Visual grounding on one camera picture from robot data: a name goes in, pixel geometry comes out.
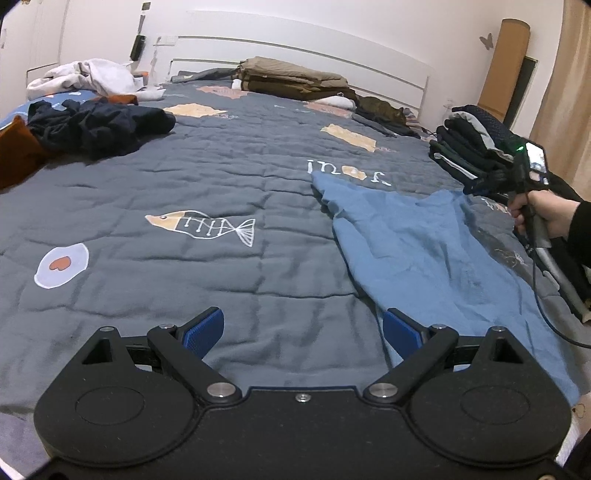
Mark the beige curtain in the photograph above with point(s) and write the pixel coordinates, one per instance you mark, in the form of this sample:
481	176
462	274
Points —
568	92

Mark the person's right hand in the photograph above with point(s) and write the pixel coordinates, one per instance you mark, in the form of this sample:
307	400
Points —
551	212

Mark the pile of navy clothes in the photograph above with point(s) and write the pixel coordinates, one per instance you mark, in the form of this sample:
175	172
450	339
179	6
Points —
101	127

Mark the butterfly wall sticker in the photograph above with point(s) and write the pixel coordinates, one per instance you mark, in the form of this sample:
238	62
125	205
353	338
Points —
486	40

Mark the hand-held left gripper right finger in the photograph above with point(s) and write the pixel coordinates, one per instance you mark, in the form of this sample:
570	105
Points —
401	334

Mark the white folded cloth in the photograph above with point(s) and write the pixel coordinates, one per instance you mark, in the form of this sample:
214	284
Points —
339	101

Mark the brown garment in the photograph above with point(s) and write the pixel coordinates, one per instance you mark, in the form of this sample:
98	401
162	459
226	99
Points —
16	152

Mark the stack of folded khaki clothes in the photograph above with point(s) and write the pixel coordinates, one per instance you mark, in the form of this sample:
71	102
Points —
291	76

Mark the white headboard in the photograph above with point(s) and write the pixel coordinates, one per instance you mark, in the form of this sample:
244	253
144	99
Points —
300	41

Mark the black hairbrush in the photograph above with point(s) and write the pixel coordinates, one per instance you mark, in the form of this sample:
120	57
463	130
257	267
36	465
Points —
137	47

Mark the dark grey garment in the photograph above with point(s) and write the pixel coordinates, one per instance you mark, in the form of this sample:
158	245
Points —
203	75

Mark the blue patterned pillow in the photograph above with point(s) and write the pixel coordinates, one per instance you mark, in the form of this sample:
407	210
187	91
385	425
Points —
16	115

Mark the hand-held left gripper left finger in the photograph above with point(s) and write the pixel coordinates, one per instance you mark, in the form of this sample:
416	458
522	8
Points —
203	332

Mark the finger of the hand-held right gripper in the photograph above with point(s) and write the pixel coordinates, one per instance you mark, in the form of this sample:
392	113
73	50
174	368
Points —
482	184

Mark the cardboard roll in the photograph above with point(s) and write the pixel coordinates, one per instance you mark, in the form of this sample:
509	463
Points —
503	69

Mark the camouflage garment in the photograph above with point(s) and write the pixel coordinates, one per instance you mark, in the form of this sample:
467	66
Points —
383	113

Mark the dark framed board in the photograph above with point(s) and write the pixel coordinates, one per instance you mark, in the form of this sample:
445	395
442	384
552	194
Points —
524	92

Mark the tall stack of dark clothes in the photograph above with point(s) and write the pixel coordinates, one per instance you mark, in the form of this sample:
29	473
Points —
466	143

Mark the blue garment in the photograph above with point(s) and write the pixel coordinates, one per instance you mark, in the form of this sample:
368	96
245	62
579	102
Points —
415	254

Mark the person's right forearm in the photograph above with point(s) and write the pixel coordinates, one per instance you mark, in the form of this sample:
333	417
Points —
581	230

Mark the orange white box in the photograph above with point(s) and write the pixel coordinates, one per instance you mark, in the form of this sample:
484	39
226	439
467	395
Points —
141	78

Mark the pile of white clothes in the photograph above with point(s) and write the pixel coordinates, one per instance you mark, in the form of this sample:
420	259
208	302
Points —
92	76

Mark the grey printed quilt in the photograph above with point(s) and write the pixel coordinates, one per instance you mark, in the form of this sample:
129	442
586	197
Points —
184	184

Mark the white wardrobe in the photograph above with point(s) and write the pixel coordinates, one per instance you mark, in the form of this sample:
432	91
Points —
27	46

